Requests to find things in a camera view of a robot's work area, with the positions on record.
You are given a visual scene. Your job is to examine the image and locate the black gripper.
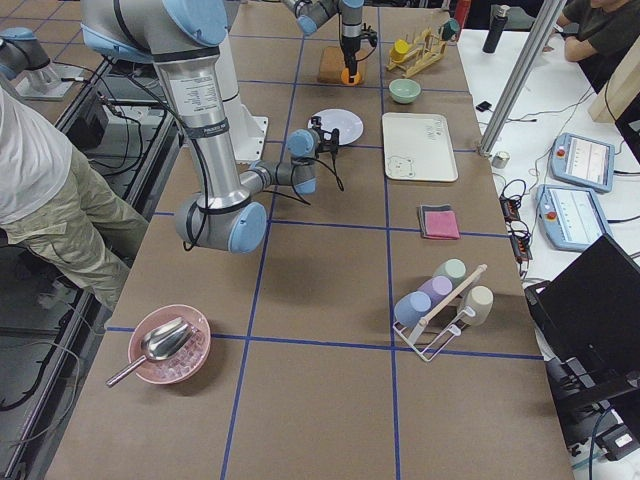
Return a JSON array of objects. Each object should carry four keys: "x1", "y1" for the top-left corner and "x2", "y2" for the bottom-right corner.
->
[
  {"x1": 340, "y1": 35, "x2": 361, "y2": 83},
  {"x1": 315, "y1": 130, "x2": 340, "y2": 155}
]

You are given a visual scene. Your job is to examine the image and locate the orange fruit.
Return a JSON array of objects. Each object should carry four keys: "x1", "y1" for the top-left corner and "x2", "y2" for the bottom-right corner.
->
[{"x1": 340, "y1": 68, "x2": 362, "y2": 86}]

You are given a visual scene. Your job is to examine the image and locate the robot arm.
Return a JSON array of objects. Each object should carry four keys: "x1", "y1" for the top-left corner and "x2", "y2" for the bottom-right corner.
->
[
  {"x1": 81, "y1": 1, "x2": 339, "y2": 253},
  {"x1": 282, "y1": 0, "x2": 364, "y2": 85}
]

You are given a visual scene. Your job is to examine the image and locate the cream bear tray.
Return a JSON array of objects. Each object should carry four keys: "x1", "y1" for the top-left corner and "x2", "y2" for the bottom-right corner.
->
[{"x1": 382, "y1": 112, "x2": 458, "y2": 183}]

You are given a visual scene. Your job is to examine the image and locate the wooden cutting board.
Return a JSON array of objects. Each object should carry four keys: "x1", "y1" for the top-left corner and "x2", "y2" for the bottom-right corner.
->
[{"x1": 317, "y1": 46, "x2": 367, "y2": 86}]

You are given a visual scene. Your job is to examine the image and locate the white round plate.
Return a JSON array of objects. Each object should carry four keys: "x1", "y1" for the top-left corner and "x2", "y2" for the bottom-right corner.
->
[{"x1": 314, "y1": 108, "x2": 364, "y2": 146}]

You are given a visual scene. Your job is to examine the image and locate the yellow mug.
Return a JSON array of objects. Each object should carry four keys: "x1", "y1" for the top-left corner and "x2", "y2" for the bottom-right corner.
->
[{"x1": 389, "y1": 38, "x2": 410, "y2": 63}]

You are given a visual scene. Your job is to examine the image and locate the green ceramic bowl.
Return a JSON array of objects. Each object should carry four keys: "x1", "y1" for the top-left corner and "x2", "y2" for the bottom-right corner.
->
[{"x1": 388, "y1": 78, "x2": 422, "y2": 105}]

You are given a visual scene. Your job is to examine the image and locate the wooden drying rack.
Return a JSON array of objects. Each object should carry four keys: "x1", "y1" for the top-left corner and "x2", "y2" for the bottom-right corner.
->
[{"x1": 386, "y1": 23, "x2": 455, "y2": 78}]

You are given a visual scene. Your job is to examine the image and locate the dark green mug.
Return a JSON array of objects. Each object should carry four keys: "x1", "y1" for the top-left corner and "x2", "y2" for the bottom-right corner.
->
[{"x1": 438, "y1": 18, "x2": 460, "y2": 42}]

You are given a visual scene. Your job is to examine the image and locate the grey folded cloth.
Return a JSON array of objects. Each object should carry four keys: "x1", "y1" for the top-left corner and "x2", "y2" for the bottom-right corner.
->
[{"x1": 417, "y1": 204, "x2": 453, "y2": 238}]

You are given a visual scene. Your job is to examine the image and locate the pink folded cloth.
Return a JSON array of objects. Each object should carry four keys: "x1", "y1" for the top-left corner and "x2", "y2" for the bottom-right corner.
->
[{"x1": 424, "y1": 210, "x2": 460, "y2": 240}]

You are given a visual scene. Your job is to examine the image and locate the small black puck device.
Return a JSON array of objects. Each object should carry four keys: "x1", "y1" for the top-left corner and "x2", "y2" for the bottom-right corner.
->
[{"x1": 475, "y1": 101, "x2": 492, "y2": 112}]

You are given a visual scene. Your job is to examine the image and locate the black water bottle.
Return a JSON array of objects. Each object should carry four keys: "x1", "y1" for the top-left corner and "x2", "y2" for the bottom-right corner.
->
[{"x1": 482, "y1": 5, "x2": 510, "y2": 54}]

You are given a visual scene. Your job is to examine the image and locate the small metal can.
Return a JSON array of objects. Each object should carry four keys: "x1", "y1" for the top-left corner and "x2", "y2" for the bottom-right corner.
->
[{"x1": 491, "y1": 151, "x2": 511, "y2": 169}]

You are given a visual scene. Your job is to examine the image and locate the green tumbler cup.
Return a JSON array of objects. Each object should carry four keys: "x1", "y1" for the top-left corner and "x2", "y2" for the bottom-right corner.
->
[{"x1": 433, "y1": 258, "x2": 467, "y2": 288}]

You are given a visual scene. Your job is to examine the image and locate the purple tumbler cup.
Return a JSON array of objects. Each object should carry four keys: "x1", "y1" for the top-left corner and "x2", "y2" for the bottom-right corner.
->
[{"x1": 418, "y1": 275, "x2": 453, "y2": 305}]

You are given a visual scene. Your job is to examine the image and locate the blue tumbler cup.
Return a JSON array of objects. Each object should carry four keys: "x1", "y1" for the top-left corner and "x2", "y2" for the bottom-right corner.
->
[{"x1": 394, "y1": 291, "x2": 432, "y2": 328}]

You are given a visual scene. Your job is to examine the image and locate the beige tumbler cup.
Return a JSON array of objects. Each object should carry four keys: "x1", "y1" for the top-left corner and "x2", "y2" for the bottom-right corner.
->
[{"x1": 458, "y1": 285, "x2": 494, "y2": 326}]

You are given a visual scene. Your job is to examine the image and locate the far teach pendant tablet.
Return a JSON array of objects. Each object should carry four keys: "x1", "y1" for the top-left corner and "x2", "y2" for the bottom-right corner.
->
[{"x1": 549, "y1": 133, "x2": 615, "y2": 193}]

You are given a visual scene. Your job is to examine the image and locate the teach pendant tablet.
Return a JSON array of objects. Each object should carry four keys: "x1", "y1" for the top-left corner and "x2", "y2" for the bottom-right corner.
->
[
  {"x1": 536, "y1": 184, "x2": 612, "y2": 252},
  {"x1": 549, "y1": 133, "x2": 615, "y2": 193}
]

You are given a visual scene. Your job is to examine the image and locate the metal scoop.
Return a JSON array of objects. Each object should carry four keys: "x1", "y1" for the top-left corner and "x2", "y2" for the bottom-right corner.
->
[{"x1": 105, "y1": 317, "x2": 194, "y2": 388}]

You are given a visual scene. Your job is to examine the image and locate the near teach pendant tablet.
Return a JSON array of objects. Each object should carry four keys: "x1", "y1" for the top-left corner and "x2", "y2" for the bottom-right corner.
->
[{"x1": 536, "y1": 184, "x2": 612, "y2": 252}]

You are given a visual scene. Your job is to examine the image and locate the seated person black shirt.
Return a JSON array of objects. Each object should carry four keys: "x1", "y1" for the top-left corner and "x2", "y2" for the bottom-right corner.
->
[{"x1": 556, "y1": 0, "x2": 639, "y2": 92}]

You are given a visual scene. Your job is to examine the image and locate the pink bowl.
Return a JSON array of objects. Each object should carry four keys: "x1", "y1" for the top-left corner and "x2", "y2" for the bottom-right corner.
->
[{"x1": 128, "y1": 304, "x2": 211, "y2": 385}]

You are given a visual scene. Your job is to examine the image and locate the standing person white shirt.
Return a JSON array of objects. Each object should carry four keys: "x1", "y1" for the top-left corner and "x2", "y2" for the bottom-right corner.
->
[{"x1": 1, "y1": 91, "x2": 148, "y2": 310}]

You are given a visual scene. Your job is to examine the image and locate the black laptop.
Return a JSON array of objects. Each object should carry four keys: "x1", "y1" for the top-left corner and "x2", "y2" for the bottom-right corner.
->
[{"x1": 525, "y1": 234, "x2": 639, "y2": 385}]

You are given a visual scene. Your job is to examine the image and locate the aluminium frame post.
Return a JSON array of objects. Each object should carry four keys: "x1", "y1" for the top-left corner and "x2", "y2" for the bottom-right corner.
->
[{"x1": 477, "y1": 0, "x2": 566, "y2": 158}]

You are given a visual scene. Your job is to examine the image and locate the white wire cup rack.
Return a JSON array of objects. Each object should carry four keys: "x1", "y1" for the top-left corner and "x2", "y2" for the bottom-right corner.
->
[{"x1": 392, "y1": 264, "x2": 487, "y2": 363}]

